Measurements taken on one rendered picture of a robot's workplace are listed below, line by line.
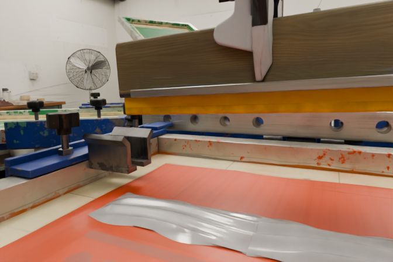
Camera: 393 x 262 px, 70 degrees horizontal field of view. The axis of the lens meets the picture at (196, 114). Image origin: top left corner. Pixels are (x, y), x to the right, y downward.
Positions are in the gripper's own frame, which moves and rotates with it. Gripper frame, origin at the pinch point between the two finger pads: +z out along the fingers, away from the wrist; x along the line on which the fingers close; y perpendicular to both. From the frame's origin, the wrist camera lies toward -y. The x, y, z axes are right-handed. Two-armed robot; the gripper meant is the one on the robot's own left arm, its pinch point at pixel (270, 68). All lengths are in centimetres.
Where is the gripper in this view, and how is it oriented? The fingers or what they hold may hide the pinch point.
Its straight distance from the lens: 32.1
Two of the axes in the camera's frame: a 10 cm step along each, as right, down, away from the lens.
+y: -9.0, -0.3, 4.3
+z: 0.3, 9.9, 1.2
